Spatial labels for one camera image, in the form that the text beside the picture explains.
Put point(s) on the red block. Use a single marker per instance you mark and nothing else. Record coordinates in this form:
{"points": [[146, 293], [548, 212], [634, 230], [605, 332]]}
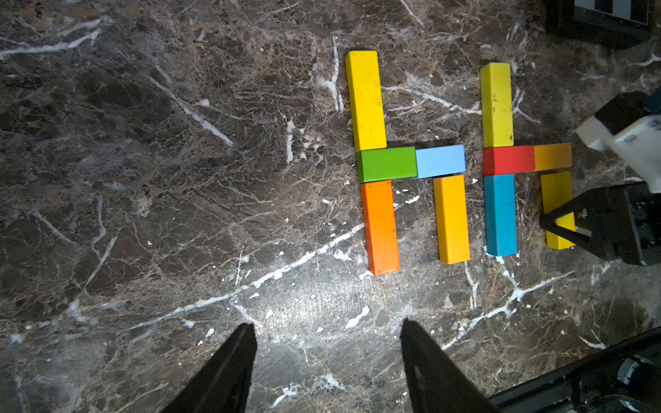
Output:
{"points": [[508, 160]]}

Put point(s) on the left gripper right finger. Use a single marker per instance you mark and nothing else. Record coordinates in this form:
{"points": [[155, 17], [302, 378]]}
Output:
{"points": [[435, 384]]}

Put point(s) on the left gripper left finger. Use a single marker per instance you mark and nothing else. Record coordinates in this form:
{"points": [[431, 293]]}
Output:
{"points": [[223, 384]]}

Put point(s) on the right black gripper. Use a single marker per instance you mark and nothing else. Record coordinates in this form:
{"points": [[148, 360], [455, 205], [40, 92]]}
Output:
{"points": [[626, 223]]}

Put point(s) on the long yellow block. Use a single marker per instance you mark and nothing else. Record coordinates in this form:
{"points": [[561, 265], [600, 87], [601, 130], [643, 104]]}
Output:
{"points": [[452, 219]]}

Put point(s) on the green block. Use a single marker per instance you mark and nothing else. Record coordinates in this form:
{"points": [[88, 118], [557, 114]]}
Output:
{"points": [[386, 164]]}

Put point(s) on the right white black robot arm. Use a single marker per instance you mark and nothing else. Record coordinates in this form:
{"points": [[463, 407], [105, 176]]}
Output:
{"points": [[628, 125]]}

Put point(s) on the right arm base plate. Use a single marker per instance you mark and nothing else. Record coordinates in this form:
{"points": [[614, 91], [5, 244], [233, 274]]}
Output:
{"points": [[621, 378]]}

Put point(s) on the black white checkerboard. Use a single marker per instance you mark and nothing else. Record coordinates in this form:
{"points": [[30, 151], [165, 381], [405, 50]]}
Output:
{"points": [[617, 24]]}

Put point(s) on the small yellow block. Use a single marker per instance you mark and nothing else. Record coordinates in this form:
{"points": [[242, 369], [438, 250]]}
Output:
{"points": [[553, 157]]}

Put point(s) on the cyan block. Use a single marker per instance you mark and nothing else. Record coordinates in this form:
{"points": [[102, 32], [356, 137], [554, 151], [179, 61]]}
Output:
{"points": [[500, 215]]}

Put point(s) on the orange block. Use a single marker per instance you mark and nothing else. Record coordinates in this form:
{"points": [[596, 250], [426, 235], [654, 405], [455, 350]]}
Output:
{"points": [[380, 227]]}

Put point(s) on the light blue block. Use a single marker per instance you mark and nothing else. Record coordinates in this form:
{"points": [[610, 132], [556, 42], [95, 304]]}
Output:
{"points": [[440, 161]]}

